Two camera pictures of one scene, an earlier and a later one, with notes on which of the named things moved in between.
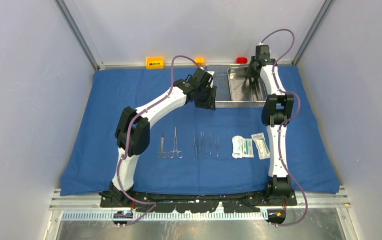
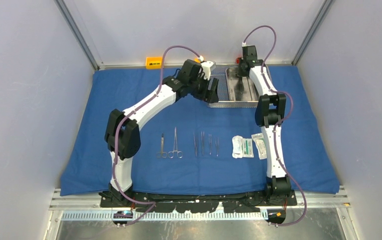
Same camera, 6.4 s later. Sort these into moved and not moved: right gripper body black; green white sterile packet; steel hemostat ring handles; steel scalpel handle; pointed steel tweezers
Moved: right gripper body black; steel scalpel handle
Not moved: pointed steel tweezers; steel hemostat ring handles; green white sterile packet
